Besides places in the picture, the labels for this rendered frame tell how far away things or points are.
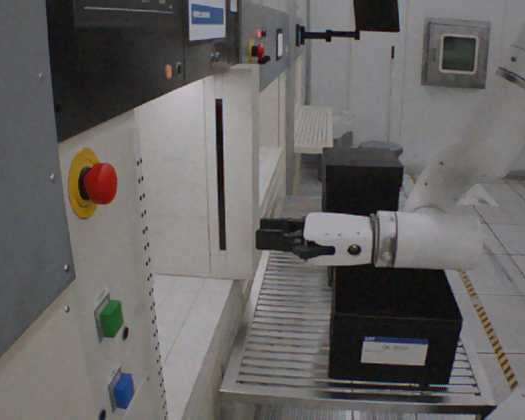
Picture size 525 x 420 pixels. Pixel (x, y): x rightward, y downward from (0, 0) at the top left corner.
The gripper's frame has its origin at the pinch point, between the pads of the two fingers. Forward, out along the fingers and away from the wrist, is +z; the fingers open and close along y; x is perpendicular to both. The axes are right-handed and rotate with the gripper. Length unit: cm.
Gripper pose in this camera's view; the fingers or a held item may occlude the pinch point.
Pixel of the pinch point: (270, 233)
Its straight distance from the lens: 76.1
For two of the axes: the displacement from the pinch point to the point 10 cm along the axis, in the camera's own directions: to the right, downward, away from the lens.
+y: 1.3, -3.5, 9.3
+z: -9.9, -0.4, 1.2
